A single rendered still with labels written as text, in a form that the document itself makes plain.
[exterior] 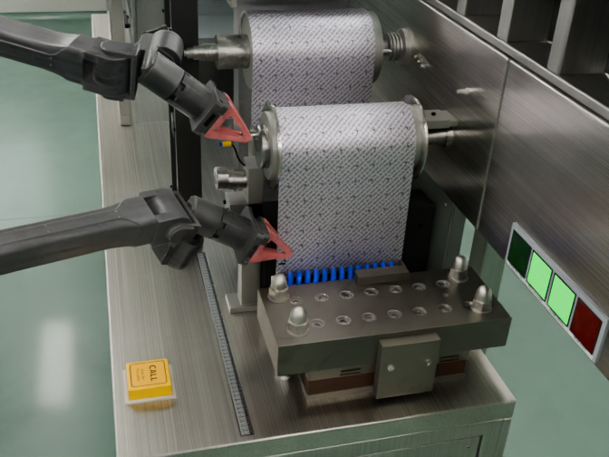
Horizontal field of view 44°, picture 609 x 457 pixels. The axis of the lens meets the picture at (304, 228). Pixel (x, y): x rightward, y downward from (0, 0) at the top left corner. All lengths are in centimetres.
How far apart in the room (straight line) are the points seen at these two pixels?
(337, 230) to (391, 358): 25
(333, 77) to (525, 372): 168
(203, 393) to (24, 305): 190
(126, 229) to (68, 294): 201
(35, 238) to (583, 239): 74
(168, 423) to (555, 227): 66
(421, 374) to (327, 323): 18
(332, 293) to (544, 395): 160
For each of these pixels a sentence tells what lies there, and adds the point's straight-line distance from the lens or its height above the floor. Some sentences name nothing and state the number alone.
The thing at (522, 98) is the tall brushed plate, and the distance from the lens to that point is 117.
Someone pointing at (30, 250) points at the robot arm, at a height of 121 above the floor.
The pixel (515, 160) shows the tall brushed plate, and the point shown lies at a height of 130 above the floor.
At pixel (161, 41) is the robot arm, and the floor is 142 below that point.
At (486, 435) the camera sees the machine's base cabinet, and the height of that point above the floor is 83.
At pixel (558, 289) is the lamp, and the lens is 111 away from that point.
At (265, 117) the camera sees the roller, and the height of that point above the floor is 130.
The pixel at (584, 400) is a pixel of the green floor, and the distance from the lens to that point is 285.
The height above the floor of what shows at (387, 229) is 110.
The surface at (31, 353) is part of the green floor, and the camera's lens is 289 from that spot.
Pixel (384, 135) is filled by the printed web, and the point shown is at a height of 128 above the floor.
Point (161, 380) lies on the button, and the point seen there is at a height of 92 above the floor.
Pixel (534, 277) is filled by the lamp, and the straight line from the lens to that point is 116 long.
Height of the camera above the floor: 178
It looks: 30 degrees down
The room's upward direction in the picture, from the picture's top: 3 degrees clockwise
